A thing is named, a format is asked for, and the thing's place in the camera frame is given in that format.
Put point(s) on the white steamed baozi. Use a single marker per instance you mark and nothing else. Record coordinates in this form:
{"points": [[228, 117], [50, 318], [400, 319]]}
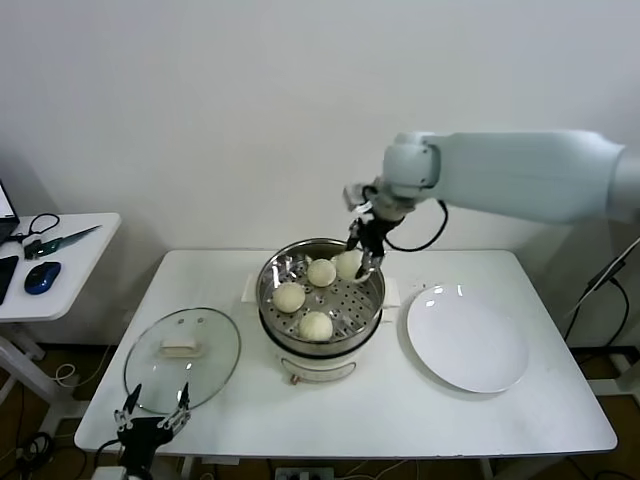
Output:
{"points": [[347, 264], [320, 272], [315, 326], [289, 298]]}

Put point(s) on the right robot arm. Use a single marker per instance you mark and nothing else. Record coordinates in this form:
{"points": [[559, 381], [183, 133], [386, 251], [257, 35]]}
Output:
{"points": [[525, 175]]}

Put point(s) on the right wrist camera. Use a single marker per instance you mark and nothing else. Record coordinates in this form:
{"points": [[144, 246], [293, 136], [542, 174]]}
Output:
{"points": [[354, 196]]}

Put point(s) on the black flat phone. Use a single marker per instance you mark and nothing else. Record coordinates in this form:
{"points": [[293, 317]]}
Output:
{"points": [[6, 279]]}

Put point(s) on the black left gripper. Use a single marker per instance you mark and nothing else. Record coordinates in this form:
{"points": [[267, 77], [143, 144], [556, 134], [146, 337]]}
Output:
{"points": [[142, 435]]}

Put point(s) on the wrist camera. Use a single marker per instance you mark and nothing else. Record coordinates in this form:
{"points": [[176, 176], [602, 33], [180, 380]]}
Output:
{"points": [[354, 196], [107, 473]]}

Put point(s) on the cream electric cooker pot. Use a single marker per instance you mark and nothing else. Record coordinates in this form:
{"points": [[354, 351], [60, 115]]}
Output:
{"points": [[320, 367]]}

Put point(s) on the white power strip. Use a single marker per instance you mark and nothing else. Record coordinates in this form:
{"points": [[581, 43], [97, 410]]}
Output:
{"points": [[305, 474]]}

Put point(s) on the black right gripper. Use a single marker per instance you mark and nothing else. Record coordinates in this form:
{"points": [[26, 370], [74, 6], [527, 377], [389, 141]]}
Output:
{"points": [[372, 235]]}

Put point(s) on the white round plate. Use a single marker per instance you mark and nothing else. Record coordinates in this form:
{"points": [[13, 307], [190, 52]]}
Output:
{"points": [[465, 340]]}

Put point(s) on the round glass lid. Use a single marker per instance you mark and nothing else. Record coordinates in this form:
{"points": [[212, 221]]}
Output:
{"points": [[200, 360]]}

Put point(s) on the blue computer mouse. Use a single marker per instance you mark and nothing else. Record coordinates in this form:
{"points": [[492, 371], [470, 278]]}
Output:
{"points": [[42, 277]]}

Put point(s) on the black laptop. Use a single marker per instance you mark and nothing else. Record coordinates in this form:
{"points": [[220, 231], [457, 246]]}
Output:
{"points": [[5, 227]]}

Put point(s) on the stainless steel steamer basket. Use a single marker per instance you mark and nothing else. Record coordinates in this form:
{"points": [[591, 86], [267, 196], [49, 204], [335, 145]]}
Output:
{"points": [[355, 305]]}

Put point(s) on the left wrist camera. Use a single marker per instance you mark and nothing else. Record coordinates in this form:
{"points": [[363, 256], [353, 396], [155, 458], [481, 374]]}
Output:
{"points": [[107, 473]]}

